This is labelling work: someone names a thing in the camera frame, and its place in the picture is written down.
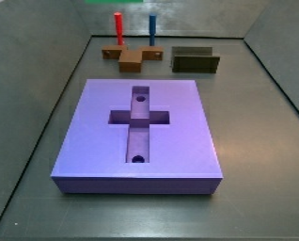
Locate green U-shaped block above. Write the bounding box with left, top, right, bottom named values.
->
left=84, top=0, right=144, bottom=4

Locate purple board with cross slot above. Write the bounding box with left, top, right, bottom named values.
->
left=50, top=79, right=222, bottom=194

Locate brown T-shaped block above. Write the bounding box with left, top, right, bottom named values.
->
left=101, top=45, right=162, bottom=72

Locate dark olive block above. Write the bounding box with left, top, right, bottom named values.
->
left=170, top=46, right=220, bottom=73

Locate red peg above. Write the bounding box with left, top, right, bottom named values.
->
left=114, top=12, right=124, bottom=45

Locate blue peg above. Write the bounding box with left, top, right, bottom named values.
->
left=148, top=14, right=156, bottom=46

